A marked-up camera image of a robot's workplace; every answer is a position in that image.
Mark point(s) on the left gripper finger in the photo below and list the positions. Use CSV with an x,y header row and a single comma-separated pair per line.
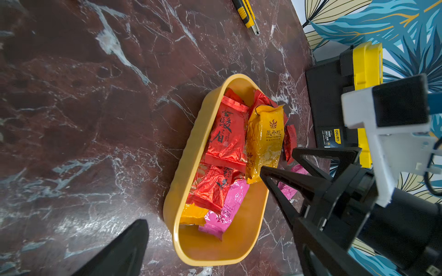
x,y
123,256

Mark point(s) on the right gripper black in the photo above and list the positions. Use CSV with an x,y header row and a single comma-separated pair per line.
x,y
340,208

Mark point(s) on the red tea bag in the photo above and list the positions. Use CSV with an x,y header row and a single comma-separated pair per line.
x,y
261,99
211,185
290,142
226,145

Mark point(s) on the yellow plastic storage box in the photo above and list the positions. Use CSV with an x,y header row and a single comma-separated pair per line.
x,y
197,248

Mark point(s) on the orange yellow tea bag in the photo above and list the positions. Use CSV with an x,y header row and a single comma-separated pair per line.
x,y
264,140

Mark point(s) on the small orange tea bag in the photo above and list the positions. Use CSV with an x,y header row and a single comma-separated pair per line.
x,y
193,215

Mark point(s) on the red tea bag in box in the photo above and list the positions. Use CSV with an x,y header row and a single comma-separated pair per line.
x,y
211,185

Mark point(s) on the yellow black toolbox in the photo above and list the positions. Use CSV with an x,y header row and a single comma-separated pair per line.
x,y
339,89

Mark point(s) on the yellow black utility knife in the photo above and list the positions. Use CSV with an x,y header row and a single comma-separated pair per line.
x,y
245,12

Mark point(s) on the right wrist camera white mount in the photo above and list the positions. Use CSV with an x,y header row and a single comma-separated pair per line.
x,y
397,125

